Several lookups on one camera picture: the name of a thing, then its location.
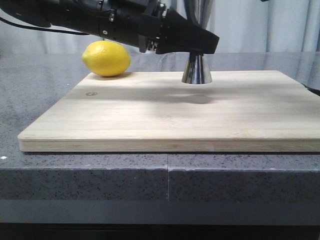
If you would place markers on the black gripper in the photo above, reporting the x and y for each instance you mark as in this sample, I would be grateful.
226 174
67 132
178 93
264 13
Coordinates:
141 24

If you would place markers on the steel double jigger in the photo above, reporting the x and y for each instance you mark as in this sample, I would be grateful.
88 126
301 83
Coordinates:
197 70

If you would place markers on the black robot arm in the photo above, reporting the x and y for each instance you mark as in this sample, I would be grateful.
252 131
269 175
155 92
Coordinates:
81 16

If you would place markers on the yellow lemon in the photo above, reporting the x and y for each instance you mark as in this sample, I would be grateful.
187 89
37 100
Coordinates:
106 58

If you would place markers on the wooden cutting board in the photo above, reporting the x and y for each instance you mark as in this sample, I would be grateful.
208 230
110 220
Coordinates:
241 111

